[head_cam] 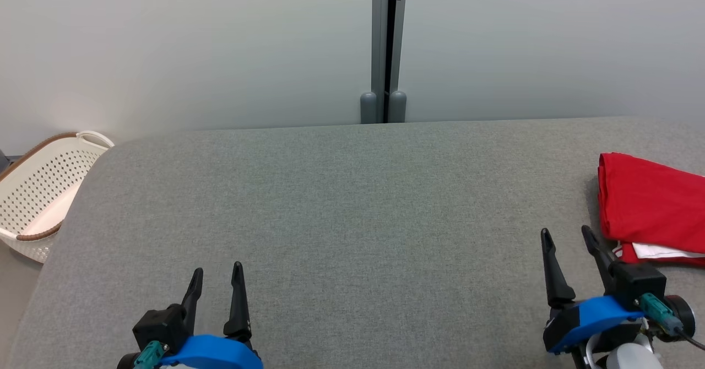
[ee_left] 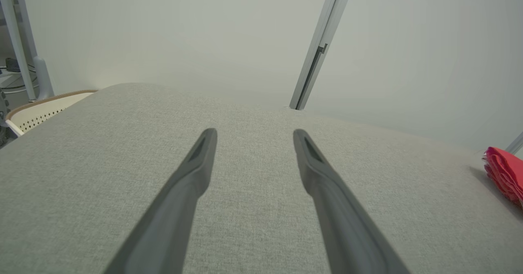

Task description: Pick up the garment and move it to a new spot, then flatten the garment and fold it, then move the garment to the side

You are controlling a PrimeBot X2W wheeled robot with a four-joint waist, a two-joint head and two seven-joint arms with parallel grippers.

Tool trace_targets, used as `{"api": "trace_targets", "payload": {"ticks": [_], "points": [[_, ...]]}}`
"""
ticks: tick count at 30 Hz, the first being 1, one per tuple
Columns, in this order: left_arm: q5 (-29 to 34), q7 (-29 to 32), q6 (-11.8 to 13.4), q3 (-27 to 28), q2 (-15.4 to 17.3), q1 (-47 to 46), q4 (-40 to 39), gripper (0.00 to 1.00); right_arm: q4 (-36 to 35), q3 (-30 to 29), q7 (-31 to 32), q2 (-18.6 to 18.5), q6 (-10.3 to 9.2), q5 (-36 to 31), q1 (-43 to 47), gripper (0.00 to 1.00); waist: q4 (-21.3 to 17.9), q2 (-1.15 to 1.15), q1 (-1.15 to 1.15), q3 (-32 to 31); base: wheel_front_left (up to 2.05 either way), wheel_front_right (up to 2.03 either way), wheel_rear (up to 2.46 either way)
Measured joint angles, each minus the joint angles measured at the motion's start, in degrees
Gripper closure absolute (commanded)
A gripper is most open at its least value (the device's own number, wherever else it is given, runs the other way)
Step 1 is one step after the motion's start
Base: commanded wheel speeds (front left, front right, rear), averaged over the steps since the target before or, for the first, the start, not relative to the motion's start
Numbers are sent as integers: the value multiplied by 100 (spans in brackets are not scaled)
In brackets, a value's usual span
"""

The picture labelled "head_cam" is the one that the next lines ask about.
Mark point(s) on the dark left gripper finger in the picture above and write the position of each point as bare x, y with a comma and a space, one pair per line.
193, 303
239, 308

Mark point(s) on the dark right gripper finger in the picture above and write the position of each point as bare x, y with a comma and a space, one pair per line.
600, 253
557, 281

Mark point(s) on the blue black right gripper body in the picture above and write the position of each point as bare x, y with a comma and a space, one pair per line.
595, 316

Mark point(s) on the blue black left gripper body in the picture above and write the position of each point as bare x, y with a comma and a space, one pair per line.
215, 352

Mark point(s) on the red shorts white trim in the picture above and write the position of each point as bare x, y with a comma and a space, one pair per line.
661, 254

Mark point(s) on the red white striped jersey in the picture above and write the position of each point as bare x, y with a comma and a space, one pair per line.
650, 198

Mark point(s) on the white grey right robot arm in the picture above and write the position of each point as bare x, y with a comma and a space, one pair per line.
628, 355

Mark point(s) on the white perforated laundry basket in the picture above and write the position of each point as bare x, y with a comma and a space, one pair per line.
38, 193

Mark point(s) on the dark grey furniture piece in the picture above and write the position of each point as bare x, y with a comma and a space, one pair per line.
3, 162

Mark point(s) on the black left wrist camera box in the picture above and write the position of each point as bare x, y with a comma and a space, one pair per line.
160, 325

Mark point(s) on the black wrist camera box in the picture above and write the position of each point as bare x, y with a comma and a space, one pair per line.
636, 283
160, 325

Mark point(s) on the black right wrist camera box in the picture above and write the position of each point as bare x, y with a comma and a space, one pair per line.
636, 283

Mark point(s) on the grey partition post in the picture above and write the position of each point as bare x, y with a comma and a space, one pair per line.
380, 27
397, 49

